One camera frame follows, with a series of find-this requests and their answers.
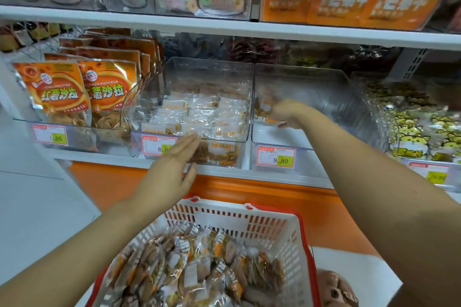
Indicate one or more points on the person's right hand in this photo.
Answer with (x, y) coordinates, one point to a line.
(297, 112)

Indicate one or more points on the person's left hand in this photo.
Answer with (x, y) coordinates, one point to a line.
(164, 181)

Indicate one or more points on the small brown snack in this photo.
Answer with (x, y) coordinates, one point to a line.
(270, 105)

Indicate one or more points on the pile of small brown snacks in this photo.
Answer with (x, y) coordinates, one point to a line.
(194, 267)

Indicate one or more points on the white red-rimmed shopping basket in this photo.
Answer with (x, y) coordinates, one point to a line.
(274, 224)

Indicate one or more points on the white snack shelf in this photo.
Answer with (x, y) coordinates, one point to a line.
(216, 26)

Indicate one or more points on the stack of orange packets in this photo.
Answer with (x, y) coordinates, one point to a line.
(57, 87)

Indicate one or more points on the person's left forearm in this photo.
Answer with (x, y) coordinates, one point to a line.
(72, 267)

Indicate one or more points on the person's right forearm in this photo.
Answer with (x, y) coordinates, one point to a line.
(389, 202)

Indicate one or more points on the orange shelf base panel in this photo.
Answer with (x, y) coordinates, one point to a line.
(288, 206)

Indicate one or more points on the yellow hamster snack packets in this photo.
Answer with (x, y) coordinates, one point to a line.
(418, 127)

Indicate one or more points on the white yellow price tag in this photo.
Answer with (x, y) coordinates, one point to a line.
(275, 157)
(157, 145)
(428, 173)
(50, 135)

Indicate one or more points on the pink clog sandal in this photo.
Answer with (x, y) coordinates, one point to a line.
(337, 289)

